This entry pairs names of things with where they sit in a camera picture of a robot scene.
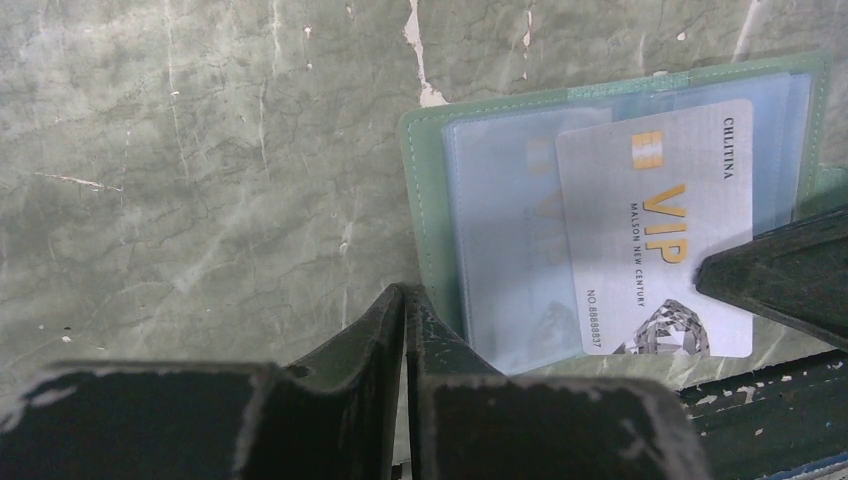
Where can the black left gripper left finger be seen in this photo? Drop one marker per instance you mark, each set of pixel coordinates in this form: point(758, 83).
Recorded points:
point(328, 415)

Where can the silver VIP credit card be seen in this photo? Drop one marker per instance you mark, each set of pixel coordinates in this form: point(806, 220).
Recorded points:
point(507, 210)

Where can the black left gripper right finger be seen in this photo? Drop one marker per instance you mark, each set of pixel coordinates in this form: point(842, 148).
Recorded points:
point(470, 421)

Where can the mint green card holder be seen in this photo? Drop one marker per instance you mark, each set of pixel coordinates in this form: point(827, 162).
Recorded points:
point(788, 95)

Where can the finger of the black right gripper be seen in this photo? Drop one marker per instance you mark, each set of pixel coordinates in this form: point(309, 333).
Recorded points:
point(795, 275)

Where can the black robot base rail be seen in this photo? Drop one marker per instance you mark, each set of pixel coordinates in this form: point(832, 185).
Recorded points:
point(781, 422)

